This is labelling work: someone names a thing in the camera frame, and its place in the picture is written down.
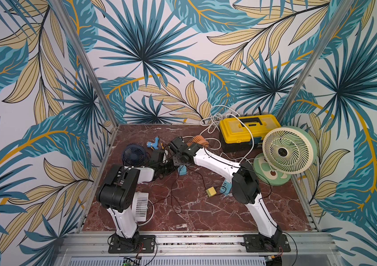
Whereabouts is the teal power strip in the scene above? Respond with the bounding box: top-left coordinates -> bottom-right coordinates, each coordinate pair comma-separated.
220,180 -> 232,195
177,165 -> 187,176

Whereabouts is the yellow plug adapter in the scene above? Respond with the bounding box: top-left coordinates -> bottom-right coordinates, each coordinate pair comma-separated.
206,187 -> 217,197

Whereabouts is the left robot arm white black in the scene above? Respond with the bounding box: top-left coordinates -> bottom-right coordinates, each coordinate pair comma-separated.
96,158 -> 154,240

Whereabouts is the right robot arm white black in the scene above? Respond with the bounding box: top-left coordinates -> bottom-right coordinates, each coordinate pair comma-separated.
168,137 -> 282,242

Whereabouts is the navy blue desk fan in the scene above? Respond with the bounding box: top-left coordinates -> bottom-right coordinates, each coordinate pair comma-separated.
122,144 -> 147,167

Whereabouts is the white flat fan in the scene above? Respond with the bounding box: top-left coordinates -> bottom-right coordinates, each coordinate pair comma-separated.
132,192 -> 149,222

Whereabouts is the green round fan base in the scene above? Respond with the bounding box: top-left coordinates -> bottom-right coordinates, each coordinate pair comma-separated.
253,153 -> 291,186

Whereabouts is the large green white fan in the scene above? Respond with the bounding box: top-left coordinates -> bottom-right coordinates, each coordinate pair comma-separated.
262,126 -> 318,175

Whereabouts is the yellow plastic toolbox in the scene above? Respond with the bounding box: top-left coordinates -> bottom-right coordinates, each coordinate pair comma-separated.
218,114 -> 281,153

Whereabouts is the white power cable bundle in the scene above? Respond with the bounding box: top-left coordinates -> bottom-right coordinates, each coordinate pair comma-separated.
181,105 -> 255,164

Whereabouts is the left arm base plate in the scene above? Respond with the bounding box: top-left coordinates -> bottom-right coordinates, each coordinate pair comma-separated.
108,234 -> 156,254

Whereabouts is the aluminium front rail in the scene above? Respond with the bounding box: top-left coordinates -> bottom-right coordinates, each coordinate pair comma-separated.
54,231 -> 344,266

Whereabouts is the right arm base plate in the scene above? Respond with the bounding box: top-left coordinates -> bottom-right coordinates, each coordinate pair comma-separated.
241,234 -> 291,254

